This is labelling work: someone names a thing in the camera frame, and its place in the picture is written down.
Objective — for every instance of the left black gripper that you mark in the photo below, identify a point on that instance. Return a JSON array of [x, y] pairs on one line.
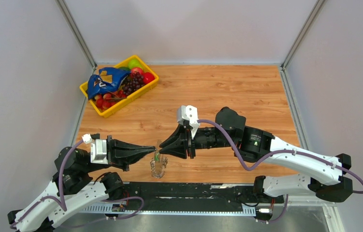
[[121, 153]]

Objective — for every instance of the blue chip bag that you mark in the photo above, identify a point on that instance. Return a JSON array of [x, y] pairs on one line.
[[109, 79]]

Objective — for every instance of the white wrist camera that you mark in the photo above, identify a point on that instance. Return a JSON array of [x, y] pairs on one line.
[[189, 114], [98, 152]]

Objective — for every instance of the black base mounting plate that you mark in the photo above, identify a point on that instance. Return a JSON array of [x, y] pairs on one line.
[[188, 196]]

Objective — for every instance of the red tomato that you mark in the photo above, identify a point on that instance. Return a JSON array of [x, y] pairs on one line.
[[148, 77]]

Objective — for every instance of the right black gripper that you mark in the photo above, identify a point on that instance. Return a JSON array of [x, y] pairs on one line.
[[179, 150]]

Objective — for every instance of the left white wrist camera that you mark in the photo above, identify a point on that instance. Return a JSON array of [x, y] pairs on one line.
[[98, 152]]

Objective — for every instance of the white slotted cable duct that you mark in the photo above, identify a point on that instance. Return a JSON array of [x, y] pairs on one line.
[[107, 208]]

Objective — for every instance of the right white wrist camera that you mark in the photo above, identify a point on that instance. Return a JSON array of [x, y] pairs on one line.
[[189, 114]]

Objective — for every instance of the purple grape bunch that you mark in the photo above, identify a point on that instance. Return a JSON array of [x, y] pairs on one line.
[[132, 83]]

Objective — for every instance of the green apple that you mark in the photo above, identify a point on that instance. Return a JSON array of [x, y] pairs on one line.
[[134, 63]]

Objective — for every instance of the red apple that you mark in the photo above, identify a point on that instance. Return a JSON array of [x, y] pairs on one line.
[[137, 71]]

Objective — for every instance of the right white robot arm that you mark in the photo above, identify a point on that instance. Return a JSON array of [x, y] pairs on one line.
[[321, 175]]

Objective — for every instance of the large keyring with small rings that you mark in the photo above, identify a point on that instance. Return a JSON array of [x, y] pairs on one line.
[[158, 168]]

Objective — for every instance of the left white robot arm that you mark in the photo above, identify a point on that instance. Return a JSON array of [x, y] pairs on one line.
[[71, 188]]

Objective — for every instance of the yellow plastic basket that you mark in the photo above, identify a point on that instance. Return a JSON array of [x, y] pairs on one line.
[[123, 65]]

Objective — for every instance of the red cherries pile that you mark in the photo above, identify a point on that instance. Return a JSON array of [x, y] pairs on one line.
[[105, 101]]

